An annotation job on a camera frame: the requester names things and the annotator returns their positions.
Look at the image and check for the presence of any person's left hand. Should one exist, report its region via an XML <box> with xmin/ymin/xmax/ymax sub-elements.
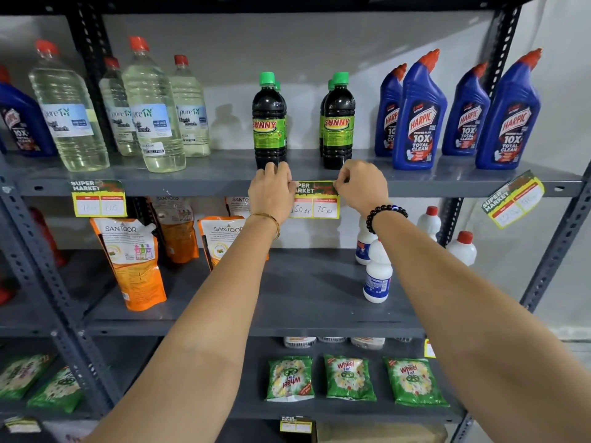
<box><xmin>248</xmin><ymin>161</ymin><xmax>297</xmax><ymax>223</ymax></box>

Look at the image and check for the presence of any black bead bracelet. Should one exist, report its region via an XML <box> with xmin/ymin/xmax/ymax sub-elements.
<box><xmin>366</xmin><ymin>205</ymin><xmax>409</xmax><ymax>235</ymax></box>

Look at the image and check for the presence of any dark bottle green cap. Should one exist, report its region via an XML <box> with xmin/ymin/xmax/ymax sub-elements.
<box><xmin>252</xmin><ymin>72</ymin><xmax>287</xmax><ymax>170</ymax></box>
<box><xmin>323</xmin><ymin>72</ymin><xmax>356</xmax><ymax>170</ymax></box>

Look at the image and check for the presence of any person's right hand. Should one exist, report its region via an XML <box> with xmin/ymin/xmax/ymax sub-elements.
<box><xmin>333</xmin><ymin>159</ymin><xmax>391</xmax><ymax>217</ymax></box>

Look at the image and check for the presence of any wide grey metal shelf rack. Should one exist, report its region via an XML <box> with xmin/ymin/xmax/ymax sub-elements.
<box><xmin>0</xmin><ymin>0</ymin><xmax>591</xmax><ymax>443</ymax></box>

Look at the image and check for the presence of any person's left forearm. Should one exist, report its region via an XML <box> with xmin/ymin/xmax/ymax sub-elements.
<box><xmin>85</xmin><ymin>216</ymin><xmax>281</xmax><ymax>443</ymax></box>

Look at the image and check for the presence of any green detergent packet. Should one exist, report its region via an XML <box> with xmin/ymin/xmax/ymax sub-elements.
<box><xmin>27</xmin><ymin>366</ymin><xmax>85</xmax><ymax>414</ymax></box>
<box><xmin>384</xmin><ymin>357</ymin><xmax>450</xmax><ymax>408</ymax></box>
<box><xmin>0</xmin><ymin>354</ymin><xmax>51</xmax><ymax>401</ymax></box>
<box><xmin>266</xmin><ymin>356</ymin><xmax>316</xmax><ymax>403</ymax></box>
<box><xmin>324</xmin><ymin>354</ymin><xmax>377</xmax><ymax>402</ymax></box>

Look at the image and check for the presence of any red plastic bottle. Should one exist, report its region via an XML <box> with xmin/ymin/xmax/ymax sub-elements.
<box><xmin>29</xmin><ymin>207</ymin><xmax>67</xmax><ymax>268</ymax></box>

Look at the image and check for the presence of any blue toilet cleaner bottle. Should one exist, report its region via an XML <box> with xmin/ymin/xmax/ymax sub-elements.
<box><xmin>442</xmin><ymin>62</ymin><xmax>491</xmax><ymax>157</ymax></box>
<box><xmin>392</xmin><ymin>49</ymin><xmax>448</xmax><ymax>171</ymax></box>
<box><xmin>476</xmin><ymin>49</ymin><xmax>543</xmax><ymax>170</ymax></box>
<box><xmin>0</xmin><ymin>66</ymin><xmax>58</xmax><ymax>158</ymax></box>
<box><xmin>374</xmin><ymin>63</ymin><xmax>408</xmax><ymax>157</ymax></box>

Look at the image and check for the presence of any clear liquid bottle red cap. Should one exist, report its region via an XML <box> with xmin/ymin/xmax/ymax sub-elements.
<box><xmin>122</xmin><ymin>36</ymin><xmax>186</xmax><ymax>174</ymax></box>
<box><xmin>169</xmin><ymin>54</ymin><xmax>211</xmax><ymax>158</ymax></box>
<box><xmin>29</xmin><ymin>39</ymin><xmax>111</xmax><ymax>172</ymax></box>
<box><xmin>99</xmin><ymin>56</ymin><xmax>141</xmax><ymax>157</ymax></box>

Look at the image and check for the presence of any thin gold bangle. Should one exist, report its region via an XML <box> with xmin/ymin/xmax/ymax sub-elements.
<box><xmin>249</xmin><ymin>213</ymin><xmax>281</xmax><ymax>240</ymax></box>

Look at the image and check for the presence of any person's right forearm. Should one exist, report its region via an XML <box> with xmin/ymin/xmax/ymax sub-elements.
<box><xmin>369</xmin><ymin>212</ymin><xmax>591</xmax><ymax>443</ymax></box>

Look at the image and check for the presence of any white bottle red cap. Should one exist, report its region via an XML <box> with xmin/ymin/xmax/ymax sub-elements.
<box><xmin>446</xmin><ymin>230</ymin><xmax>477</xmax><ymax>267</ymax></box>
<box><xmin>417</xmin><ymin>206</ymin><xmax>442</xmax><ymax>241</ymax></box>
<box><xmin>363</xmin><ymin>239</ymin><xmax>393</xmax><ymax>304</ymax></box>
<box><xmin>355</xmin><ymin>216</ymin><xmax>378</xmax><ymax>266</ymax></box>

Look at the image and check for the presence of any orange refill pouch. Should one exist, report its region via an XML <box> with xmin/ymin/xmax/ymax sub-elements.
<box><xmin>198</xmin><ymin>216</ymin><xmax>269</xmax><ymax>272</ymax></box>
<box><xmin>90</xmin><ymin>218</ymin><xmax>167</xmax><ymax>312</ymax></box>
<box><xmin>149</xmin><ymin>196</ymin><xmax>200</xmax><ymax>265</ymax></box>
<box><xmin>225</xmin><ymin>196</ymin><xmax>251</xmax><ymax>219</ymax></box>

